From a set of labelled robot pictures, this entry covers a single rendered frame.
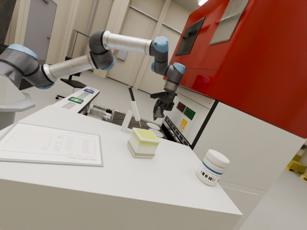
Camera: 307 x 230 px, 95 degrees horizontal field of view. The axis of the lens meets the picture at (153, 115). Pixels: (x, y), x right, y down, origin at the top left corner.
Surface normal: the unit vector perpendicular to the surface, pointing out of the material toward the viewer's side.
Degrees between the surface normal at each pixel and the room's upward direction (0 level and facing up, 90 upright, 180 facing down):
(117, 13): 90
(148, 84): 90
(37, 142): 0
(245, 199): 90
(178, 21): 90
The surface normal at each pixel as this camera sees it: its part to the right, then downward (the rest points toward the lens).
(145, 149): 0.45, 0.40
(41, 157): 0.38, -0.89
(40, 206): 0.18, 0.32
